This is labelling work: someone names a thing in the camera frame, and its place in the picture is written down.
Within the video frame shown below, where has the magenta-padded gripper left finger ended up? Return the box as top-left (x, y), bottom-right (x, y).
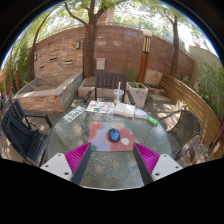
top-left (39, 142), bottom-right (93, 186)

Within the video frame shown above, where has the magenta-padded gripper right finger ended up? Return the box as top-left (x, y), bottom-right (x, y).
top-left (132, 142), bottom-right (184, 186)

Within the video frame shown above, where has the blue and black computer mouse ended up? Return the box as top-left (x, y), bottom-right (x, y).
top-left (107, 127), bottom-right (121, 143)

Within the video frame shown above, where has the pink and green printed mouse pad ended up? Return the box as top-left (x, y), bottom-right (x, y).
top-left (87, 121), bottom-right (136, 153)

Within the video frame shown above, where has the green wet wipes pack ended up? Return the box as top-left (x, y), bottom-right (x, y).
top-left (147, 115), bottom-right (160, 127)

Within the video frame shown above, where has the black metal armchair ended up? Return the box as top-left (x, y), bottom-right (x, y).
top-left (0, 99), bottom-right (54, 166)

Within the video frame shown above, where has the white number plate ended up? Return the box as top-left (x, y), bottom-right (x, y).
top-left (62, 105), bottom-right (87, 123)

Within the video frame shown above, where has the white and blue small box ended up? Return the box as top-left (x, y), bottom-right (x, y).
top-left (134, 108), bottom-right (149, 120)

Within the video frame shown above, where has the curved wooden slat fence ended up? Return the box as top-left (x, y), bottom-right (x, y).
top-left (159, 73), bottom-right (224, 148)

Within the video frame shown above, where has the colourful sticker sheet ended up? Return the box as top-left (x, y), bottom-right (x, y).
top-left (85, 100), bottom-right (116, 115)

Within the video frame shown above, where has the square concrete planter with plant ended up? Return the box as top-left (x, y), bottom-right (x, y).
top-left (124, 81), bottom-right (149, 109)

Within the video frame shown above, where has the clear plastic cup with straw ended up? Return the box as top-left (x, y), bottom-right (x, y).
top-left (112, 81), bottom-right (125, 106)

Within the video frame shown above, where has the pale stone block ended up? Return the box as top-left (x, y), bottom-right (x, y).
top-left (144, 68), bottom-right (164, 88)

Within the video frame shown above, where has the dark wooden slatted chair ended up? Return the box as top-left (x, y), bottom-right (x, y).
top-left (83, 71), bottom-right (136, 106)

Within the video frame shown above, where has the thin curved tree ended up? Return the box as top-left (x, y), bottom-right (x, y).
top-left (29, 9), bottom-right (51, 81)

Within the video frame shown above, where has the slim leaning tree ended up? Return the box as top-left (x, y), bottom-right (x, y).
top-left (164, 9), bottom-right (183, 78)

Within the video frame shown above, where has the thick forked tree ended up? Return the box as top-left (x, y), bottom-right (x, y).
top-left (63, 0), bottom-right (114, 78)

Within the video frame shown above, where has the wooden garden lamp post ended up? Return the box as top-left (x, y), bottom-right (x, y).
top-left (137, 29), bottom-right (154, 84)

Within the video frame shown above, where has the grey wall utility box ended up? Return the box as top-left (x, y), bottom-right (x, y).
top-left (95, 57), bottom-right (106, 71)

